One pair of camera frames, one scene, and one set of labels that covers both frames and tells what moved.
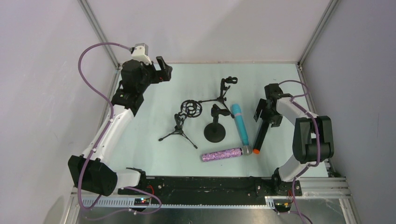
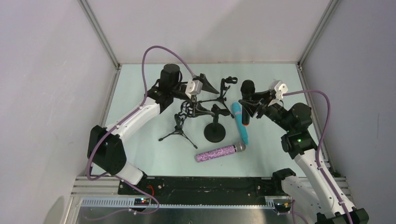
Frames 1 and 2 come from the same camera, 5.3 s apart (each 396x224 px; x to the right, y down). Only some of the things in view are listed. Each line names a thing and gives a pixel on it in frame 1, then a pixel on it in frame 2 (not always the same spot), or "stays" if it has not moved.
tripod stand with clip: x=223 y=90 stays
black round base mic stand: x=215 y=132 stays
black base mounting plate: x=213 y=190 stays
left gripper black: x=159 y=71 -> x=192 y=98
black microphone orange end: x=264 y=128 -> x=247 y=89
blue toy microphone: x=236 y=111 stays
